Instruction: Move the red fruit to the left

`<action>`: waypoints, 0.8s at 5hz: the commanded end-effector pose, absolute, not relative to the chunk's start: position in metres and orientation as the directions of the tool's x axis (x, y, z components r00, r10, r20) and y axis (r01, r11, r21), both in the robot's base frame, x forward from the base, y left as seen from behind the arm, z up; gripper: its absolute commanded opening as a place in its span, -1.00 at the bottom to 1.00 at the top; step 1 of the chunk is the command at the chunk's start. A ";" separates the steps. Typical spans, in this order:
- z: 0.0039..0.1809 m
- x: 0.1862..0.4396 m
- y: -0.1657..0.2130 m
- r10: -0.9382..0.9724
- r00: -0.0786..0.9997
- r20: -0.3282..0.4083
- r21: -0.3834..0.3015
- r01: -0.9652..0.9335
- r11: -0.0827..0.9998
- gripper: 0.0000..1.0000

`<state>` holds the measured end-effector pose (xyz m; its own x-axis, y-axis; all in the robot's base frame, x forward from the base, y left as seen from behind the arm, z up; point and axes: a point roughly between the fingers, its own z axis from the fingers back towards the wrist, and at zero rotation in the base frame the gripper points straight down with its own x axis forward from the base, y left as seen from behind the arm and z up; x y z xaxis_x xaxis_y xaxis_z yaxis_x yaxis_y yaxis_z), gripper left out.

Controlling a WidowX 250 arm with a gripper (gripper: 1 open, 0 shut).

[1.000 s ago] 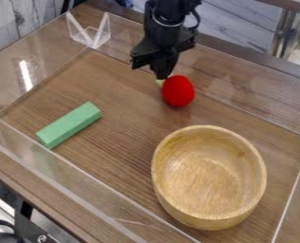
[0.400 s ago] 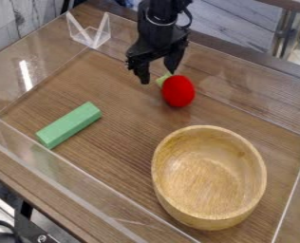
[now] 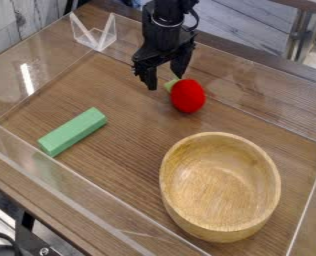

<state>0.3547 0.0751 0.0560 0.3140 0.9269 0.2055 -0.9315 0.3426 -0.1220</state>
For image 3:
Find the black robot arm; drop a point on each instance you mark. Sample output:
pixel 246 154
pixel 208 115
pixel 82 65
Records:
pixel 168 24

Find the wooden bowl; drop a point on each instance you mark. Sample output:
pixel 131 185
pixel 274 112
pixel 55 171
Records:
pixel 219 186

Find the red plush strawberry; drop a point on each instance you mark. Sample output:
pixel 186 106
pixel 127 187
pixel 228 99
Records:
pixel 186 95

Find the clear acrylic tray wall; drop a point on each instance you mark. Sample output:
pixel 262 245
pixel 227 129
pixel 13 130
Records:
pixel 102 225

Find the clear acrylic corner bracket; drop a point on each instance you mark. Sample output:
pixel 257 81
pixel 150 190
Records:
pixel 94 38

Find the black table leg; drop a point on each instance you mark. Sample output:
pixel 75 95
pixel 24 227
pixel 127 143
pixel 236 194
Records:
pixel 31 244

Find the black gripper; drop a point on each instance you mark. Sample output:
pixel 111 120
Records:
pixel 150 57

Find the green rectangular block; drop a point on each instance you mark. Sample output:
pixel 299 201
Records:
pixel 71 132

